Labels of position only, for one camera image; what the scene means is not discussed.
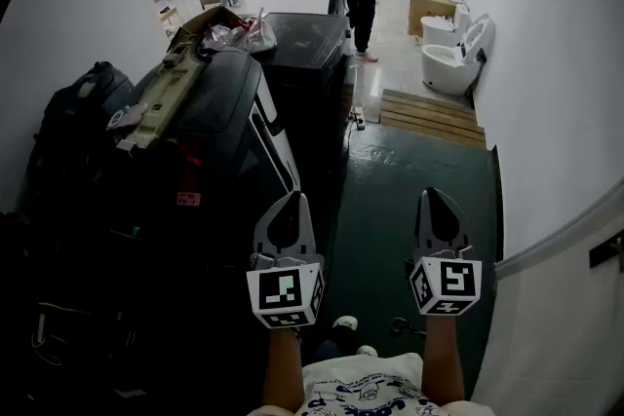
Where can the person's left white shoe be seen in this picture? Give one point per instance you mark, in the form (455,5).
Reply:
(345,322)

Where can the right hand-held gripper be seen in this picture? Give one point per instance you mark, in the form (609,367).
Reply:
(456,280)

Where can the dark green floor mat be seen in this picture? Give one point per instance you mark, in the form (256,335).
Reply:
(390,209)

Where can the cardboard box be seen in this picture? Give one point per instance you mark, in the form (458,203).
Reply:
(195,26)

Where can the person's left forearm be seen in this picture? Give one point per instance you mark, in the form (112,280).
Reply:
(283,370)

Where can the wooden stool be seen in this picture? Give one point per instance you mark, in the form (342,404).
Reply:
(169,14)

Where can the person's right white shoe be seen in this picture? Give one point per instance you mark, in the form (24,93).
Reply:
(366,350)

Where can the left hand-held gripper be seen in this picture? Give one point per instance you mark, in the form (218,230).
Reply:
(285,290)

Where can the black front-load washing machine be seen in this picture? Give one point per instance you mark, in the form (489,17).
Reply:
(302,78)

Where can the person's white shoe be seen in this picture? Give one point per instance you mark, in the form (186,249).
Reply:
(366,350)
(345,322)

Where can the clear plastic bag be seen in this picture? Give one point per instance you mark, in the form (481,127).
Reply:
(226,36)

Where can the person's right forearm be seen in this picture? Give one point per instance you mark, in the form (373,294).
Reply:
(442,360)

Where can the white and black appliance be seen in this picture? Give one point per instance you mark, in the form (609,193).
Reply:
(229,83)

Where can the black wall bracket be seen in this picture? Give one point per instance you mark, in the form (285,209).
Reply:
(604,251)

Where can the person's blue jeans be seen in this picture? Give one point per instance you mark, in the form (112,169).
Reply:
(331,351)

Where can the wooden slatted floor mat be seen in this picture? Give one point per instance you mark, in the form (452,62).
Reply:
(429,117)

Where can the black backpack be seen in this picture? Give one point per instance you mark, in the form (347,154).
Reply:
(73,126)

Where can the wooden cabinet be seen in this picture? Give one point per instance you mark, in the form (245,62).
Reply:
(429,10)

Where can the person's cream printed shirt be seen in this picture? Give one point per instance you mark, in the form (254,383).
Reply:
(361,385)

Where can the white power strip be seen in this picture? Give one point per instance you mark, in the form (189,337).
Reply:
(360,118)

